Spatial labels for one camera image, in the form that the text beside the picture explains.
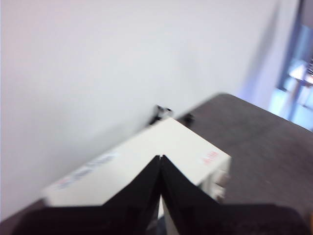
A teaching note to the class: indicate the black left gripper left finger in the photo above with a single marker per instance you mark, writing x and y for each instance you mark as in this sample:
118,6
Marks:
97,220

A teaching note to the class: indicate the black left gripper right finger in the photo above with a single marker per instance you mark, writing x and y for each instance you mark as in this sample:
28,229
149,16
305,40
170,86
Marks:
232,220

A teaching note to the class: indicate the large beige oven knob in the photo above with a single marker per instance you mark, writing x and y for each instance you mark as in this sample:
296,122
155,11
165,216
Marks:
222,177

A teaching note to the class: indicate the cream white toaster oven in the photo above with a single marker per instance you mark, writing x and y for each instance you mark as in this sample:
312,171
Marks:
171,144

